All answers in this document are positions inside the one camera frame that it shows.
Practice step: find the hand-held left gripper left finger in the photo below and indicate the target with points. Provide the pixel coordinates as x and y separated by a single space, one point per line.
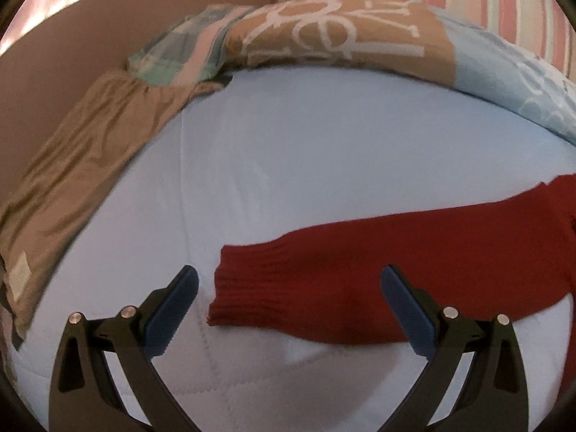
173 310

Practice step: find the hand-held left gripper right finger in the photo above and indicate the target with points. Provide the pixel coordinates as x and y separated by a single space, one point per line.
405 310

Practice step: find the red knit sweater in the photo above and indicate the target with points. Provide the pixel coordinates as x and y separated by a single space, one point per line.
360 270

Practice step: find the tan bed sheet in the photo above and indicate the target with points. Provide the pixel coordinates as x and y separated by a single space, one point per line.
81 166

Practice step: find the light blue quilted mattress pad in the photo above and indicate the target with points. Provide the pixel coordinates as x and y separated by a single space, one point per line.
315 144

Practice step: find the plaid pastel pillow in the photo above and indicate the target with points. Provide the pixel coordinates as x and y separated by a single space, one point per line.
180 54

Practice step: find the patterned tan and blue pillow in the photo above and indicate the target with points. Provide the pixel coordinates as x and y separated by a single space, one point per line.
351 31

